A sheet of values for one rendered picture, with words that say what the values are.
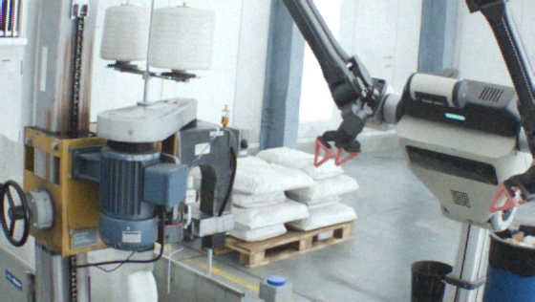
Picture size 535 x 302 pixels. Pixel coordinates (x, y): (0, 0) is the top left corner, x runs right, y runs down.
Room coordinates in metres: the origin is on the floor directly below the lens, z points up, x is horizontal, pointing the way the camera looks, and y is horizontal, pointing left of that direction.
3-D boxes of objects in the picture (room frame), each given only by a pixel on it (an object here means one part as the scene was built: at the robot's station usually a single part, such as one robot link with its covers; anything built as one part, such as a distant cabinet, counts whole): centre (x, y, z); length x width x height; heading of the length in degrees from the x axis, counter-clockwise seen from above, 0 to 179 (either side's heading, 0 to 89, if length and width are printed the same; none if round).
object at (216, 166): (2.17, 0.27, 1.21); 0.30 x 0.25 x 0.30; 46
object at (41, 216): (1.75, 0.59, 1.14); 0.11 x 0.06 x 0.11; 46
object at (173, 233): (1.99, 0.26, 1.04); 0.08 x 0.06 x 0.05; 136
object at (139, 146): (1.71, 0.33, 1.35); 0.12 x 0.12 x 0.04
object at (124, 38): (2.00, 0.42, 1.61); 0.15 x 0.14 x 0.17; 46
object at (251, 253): (5.31, -0.06, 0.07); 1.20 x 0.82 x 0.14; 138
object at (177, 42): (1.83, 0.23, 1.61); 0.17 x 0.17 x 0.17
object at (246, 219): (4.95, -0.02, 0.32); 0.66 x 0.43 x 0.15; 138
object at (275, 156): (5.56, -0.28, 0.56); 0.67 x 0.43 x 0.15; 46
